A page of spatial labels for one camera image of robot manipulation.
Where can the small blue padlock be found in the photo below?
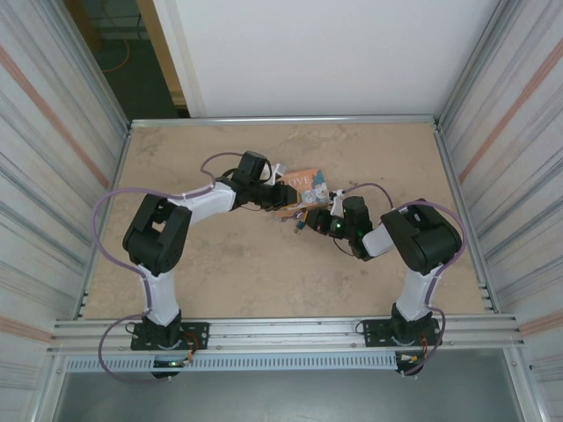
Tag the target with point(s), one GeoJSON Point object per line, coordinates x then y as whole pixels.
{"type": "Point", "coordinates": [301, 225]}

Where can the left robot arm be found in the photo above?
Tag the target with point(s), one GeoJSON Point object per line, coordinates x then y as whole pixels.
{"type": "Point", "coordinates": [156, 237]}

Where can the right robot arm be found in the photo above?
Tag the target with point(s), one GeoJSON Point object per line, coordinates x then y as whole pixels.
{"type": "Point", "coordinates": [422, 242]}

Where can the small controller board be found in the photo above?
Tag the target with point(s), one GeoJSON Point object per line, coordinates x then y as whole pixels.
{"type": "Point", "coordinates": [411, 359]}
{"type": "Point", "coordinates": [169, 364]}

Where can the wooden furniture piece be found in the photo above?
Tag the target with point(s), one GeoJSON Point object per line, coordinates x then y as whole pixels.
{"type": "Point", "coordinates": [85, 22]}

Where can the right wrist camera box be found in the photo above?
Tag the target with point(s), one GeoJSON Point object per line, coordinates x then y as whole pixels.
{"type": "Point", "coordinates": [338, 204]}

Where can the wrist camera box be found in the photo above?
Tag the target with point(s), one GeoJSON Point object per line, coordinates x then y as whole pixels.
{"type": "Point", "coordinates": [278, 172]}
{"type": "Point", "coordinates": [338, 204]}

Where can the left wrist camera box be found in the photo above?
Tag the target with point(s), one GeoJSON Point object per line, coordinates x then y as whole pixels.
{"type": "Point", "coordinates": [278, 172]}

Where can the thin aluminium frame rail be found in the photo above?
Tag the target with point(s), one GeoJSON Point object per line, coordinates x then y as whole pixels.
{"type": "Point", "coordinates": [281, 121]}

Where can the wide aluminium rail beam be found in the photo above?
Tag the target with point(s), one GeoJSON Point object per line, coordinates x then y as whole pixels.
{"type": "Point", "coordinates": [286, 332]}

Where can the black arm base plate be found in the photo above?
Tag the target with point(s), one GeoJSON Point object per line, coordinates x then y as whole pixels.
{"type": "Point", "coordinates": [374, 332]}
{"type": "Point", "coordinates": [195, 334]}

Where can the wooden door frame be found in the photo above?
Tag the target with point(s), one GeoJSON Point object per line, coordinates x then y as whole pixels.
{"type": "Point", "coordinates": [160, 48]}

